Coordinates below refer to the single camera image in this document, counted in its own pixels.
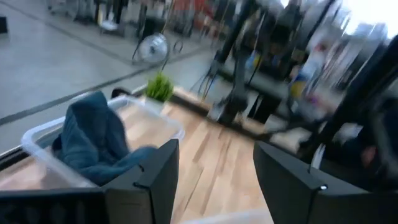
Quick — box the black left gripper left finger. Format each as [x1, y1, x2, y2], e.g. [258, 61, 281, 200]
[102, 138, 180, 224]

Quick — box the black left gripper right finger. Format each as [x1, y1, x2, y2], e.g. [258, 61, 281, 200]
[252, 141, 331, 224]

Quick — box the blue denim baseball cap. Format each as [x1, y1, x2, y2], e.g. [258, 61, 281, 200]
[51, 136, 158, 187]
[60, 90, 132, 166]

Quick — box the clear plastic storage bin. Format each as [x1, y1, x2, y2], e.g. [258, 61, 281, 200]
[21, 94, 187, 191]

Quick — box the small green potted plant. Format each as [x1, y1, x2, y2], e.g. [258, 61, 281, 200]
[143, 72, 175, 113]

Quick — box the black diagonal pole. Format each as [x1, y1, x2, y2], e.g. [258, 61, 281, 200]
[307, 34, 398, 156]

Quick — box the white floor fan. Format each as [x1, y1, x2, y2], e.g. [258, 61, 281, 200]
[136, 32, 172, 66]

